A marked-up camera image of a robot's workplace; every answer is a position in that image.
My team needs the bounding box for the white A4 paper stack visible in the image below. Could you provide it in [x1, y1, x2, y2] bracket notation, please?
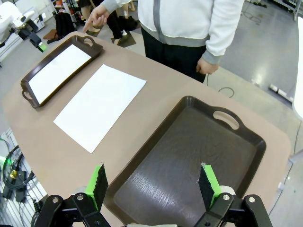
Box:
[53, 63, 147, 154]

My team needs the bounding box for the person's left forearm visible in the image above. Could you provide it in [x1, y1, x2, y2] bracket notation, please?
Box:
[202, 0, 246, 65]

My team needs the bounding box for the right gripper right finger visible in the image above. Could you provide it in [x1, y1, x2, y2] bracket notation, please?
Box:
[196, 162, 273, 227]

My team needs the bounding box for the person in grey hoodie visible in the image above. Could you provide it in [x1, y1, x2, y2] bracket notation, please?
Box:
[101, 0, 246, 83]

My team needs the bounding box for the brown plastic serving tray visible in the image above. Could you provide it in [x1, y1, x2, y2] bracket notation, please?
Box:
[20, 35, 104, 109]
[103, 96, 267, 227]

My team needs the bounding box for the black backpack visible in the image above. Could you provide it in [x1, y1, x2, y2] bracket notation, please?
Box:
[54, 12, 77, 40]

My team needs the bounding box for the white A4 paper sheet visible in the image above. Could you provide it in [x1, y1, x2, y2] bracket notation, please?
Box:
[28, 44, 92, 105]

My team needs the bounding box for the black floor cable loop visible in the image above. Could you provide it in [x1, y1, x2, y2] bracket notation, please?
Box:
[217, 87, 235, 98]

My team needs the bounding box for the person's right forearm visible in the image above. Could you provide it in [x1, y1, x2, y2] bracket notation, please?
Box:
[100, 0, 133, 14]

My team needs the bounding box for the white power strip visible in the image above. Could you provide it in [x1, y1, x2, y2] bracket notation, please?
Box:
[269, 84, 294, 103]

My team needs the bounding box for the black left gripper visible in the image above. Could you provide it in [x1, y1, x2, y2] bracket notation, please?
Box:
[18, 27, 47, 52]

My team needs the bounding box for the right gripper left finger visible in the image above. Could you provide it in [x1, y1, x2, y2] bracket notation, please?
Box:
[33, 162, 109, 227]

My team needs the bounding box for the white table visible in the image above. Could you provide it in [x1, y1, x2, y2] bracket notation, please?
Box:
[287, 16, 303, 164]

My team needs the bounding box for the black cable bundle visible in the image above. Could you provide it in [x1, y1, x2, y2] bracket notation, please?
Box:
[0, 138, 45, 213]

